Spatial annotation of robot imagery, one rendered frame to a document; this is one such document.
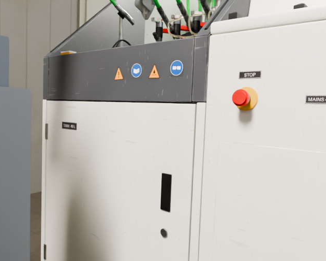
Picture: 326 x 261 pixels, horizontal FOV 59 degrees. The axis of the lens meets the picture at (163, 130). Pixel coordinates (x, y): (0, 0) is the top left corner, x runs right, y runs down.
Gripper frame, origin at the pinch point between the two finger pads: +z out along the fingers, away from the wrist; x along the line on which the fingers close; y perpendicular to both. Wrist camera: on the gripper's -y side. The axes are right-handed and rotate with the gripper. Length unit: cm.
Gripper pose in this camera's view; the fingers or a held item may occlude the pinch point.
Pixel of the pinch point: (147, 16)
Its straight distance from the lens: 115.4
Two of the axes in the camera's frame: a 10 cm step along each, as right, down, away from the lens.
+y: -5.9, 0.3, -8.1
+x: 8.1, 0.7, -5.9
